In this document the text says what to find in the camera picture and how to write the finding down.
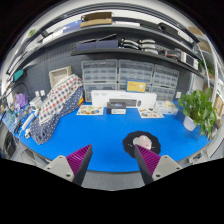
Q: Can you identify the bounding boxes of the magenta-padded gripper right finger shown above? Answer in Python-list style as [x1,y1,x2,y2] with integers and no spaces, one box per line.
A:
[133,144,184,186]

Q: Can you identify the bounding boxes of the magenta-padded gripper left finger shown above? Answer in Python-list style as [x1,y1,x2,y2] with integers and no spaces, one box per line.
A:
[43,143,94,187]

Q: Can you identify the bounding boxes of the black round mouse pad with eyes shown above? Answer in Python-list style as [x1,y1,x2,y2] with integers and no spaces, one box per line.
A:
[122,130,162,155]

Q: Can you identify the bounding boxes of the navy polka dot cloth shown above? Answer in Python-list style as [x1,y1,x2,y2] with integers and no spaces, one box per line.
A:
[29,86,85,145]

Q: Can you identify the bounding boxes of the printed picture sheet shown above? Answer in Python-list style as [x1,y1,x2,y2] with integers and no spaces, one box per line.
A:
[137,108,165,120]
[76,105,105,116]

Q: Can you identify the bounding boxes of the white carton box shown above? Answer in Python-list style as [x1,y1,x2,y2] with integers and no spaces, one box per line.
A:
[155,99,180,116]

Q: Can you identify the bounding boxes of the green potted plant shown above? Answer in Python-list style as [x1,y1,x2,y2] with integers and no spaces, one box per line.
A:
[178,87,219,139]

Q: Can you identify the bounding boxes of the red blue checkered cloth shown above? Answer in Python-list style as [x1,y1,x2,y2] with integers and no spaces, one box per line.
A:
[38,73,84,126]

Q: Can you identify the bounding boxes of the purple crumpled bag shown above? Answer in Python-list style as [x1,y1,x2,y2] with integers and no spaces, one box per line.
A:
[14,92,28,110]

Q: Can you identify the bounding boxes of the small black box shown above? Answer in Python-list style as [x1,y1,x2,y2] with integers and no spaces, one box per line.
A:
[106,101,128,116]

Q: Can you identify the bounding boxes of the long white keyboard box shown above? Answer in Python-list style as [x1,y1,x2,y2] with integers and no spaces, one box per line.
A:
[90,89,158,109]

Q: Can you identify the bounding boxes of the yellow and blue box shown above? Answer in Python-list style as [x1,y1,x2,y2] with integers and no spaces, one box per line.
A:
[125,80,148,94]

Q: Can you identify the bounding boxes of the white woven basket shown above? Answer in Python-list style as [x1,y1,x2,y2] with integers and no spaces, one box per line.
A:
[48,65,73,88]

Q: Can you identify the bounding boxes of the teal wall-mounted tool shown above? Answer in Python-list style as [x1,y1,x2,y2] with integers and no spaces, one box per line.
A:
[12,68,25,82]

